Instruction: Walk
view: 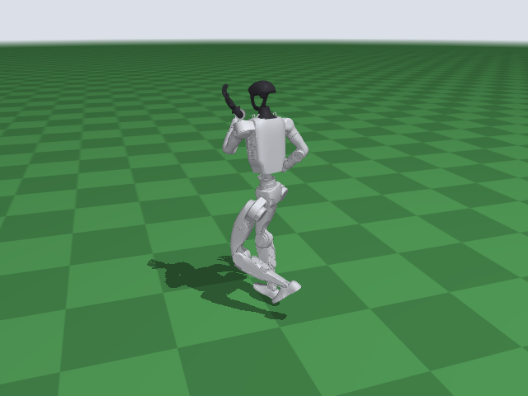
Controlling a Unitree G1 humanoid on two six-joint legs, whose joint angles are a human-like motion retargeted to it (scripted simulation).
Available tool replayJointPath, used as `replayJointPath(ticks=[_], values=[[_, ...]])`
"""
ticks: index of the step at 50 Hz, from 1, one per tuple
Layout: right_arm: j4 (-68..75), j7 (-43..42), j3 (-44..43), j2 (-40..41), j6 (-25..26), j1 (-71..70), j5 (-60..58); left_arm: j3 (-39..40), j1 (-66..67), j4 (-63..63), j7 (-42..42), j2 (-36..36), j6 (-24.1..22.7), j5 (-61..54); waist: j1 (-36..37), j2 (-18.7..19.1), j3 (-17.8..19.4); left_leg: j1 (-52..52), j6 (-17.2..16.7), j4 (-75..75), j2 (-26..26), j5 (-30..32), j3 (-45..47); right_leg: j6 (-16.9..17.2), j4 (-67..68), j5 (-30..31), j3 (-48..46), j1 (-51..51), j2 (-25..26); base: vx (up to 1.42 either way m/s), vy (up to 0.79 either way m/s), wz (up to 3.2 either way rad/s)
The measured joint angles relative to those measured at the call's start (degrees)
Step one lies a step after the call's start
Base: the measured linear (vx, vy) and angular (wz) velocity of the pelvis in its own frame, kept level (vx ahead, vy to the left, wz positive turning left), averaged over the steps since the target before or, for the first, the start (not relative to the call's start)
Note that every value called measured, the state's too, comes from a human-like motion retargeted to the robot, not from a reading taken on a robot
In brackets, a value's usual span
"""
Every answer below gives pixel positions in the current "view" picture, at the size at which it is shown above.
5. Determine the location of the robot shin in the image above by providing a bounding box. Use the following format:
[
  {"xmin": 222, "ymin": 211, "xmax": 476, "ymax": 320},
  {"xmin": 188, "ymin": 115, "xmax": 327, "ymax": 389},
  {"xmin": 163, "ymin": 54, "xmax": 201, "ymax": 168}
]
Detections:
[
  {"xmin": 255, "ymin": 232, "xmax": 277, "ymax": 291},
  {"xmin": 233, "ymin": 252, "xmax": 289, "ymax": 289}
]

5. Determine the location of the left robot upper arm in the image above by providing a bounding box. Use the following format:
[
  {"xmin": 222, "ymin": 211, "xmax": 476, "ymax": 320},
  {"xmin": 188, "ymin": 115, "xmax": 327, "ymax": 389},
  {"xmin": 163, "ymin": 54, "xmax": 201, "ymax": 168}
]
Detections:
[{"xmin": 223, "ymin": 120, "xmax": 255, "ymax": 154}]

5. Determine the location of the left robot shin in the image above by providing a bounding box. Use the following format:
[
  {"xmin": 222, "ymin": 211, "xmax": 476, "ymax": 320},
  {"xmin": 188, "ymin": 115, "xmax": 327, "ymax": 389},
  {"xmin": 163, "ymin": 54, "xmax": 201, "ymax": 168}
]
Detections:
[{"xmin": 233, "ymin": 252, "xmax": 289, "ymax": 289}]

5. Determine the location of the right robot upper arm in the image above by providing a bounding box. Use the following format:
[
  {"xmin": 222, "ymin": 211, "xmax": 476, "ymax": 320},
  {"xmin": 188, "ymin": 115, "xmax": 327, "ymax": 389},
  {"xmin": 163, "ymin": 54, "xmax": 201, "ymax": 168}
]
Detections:
[{"xmin": 282, "ymin": 118, "xmax": 309, "ymax": 159}]

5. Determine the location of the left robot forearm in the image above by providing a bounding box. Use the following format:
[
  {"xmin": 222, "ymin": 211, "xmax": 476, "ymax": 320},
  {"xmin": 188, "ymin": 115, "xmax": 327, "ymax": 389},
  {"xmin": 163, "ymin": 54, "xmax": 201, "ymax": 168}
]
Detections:
[{"xmin": 222, "ymin": 109, "xmax": 246, "ymax": 150}]

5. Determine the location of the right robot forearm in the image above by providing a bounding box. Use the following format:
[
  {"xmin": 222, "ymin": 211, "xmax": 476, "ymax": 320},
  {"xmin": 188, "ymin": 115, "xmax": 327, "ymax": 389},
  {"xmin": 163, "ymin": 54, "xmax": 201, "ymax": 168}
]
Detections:
[{"xmin": 281, "ymin": 151, "xmax": 302, "ymax": 172}]

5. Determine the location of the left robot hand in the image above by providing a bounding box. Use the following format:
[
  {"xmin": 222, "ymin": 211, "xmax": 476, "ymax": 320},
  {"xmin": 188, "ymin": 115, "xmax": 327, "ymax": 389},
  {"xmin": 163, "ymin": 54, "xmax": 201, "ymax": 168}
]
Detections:
[{"xmin": 222, "ymin": 83, "xmax": 243, "ymax": 118}]

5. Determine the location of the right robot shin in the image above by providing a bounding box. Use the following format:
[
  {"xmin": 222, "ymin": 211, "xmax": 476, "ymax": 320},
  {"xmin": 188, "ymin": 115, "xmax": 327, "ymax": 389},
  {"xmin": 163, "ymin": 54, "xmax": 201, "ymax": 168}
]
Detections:
[{"xmin": 255, "ymin": 232, "xmax": 277, "ymax": 291}]

